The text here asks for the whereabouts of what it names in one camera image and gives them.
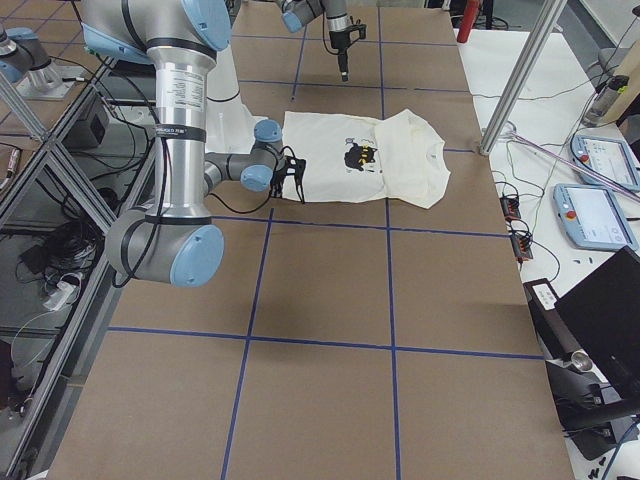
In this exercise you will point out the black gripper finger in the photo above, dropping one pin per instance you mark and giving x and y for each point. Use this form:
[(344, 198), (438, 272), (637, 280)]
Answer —
[(300, 191), (343, 66)]

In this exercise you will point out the black laptop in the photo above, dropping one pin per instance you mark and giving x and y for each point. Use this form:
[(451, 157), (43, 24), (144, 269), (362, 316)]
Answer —
[(602, 313)]

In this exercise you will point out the grey water bottle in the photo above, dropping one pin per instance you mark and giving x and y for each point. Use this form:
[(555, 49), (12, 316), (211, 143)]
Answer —
[(604, 100)]

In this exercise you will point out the cream white t-shirt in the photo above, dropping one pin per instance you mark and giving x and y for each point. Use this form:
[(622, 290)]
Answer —
[(359, 159)]

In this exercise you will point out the second grey blue robot arm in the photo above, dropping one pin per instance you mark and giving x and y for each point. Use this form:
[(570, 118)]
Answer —
[(297, 14)]

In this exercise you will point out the white power strip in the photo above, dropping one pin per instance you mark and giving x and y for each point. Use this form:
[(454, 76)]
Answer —
[(65, 293)]

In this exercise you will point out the aluminium frame post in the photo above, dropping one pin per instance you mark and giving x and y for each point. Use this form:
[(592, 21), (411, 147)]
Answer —
[(535, 42)]

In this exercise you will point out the blue teach pendant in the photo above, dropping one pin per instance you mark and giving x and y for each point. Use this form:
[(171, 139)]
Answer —
[(610, 157), (592, 218)]

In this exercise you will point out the blue teach pendant lower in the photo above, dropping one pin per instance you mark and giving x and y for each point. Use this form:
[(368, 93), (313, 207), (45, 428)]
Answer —
[(592, 218)]

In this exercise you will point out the blue teach pendant upper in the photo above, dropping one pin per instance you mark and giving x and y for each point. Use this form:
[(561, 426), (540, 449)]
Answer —
[(610, 157)]

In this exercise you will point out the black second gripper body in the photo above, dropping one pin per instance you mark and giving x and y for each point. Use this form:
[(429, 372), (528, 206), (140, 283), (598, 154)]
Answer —
[(339, 42)]

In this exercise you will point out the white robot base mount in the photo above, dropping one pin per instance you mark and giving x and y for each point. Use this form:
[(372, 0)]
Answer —
[(229, 123)]

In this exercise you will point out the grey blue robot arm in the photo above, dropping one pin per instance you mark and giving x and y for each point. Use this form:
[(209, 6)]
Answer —
[(172, 239)]

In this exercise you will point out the aluminium frame rail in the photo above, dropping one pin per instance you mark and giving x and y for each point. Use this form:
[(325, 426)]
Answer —
[(85, 159)]

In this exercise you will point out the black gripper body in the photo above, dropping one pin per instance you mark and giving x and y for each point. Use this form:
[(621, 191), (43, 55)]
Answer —
[(276, 187)]

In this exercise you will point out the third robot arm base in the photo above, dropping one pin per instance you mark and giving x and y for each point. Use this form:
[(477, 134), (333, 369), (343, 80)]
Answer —
[(26, 63)]

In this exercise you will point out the red bottle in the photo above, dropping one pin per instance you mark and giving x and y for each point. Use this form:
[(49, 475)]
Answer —
[(471, 11)]

